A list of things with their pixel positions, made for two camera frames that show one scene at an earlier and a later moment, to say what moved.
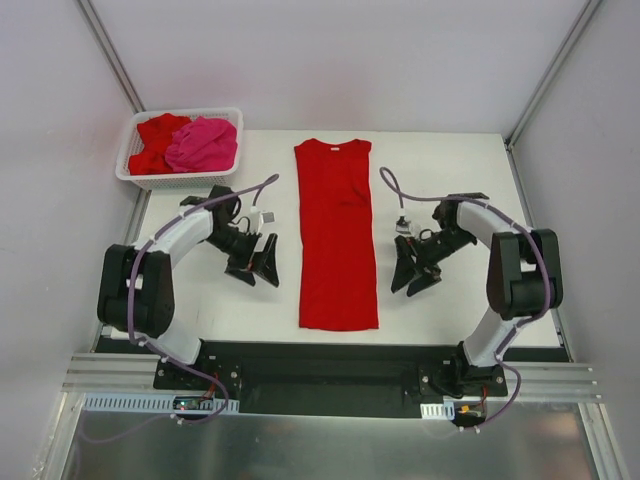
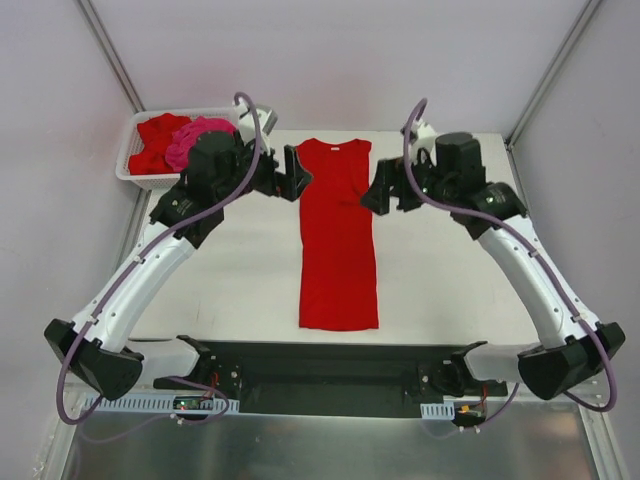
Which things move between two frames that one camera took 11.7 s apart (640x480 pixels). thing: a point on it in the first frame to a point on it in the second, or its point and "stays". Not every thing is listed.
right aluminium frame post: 585,16 stays
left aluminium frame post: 110,56 stays
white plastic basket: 181,180 stays
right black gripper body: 417,256 to 397,182
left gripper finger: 265,263 to 297,175
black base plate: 327,378 stays
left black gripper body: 255,256 to 276,173
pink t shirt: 203,144 stays
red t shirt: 337,287 stays
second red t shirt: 156,132 stays
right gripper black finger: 406,267 to 376,198
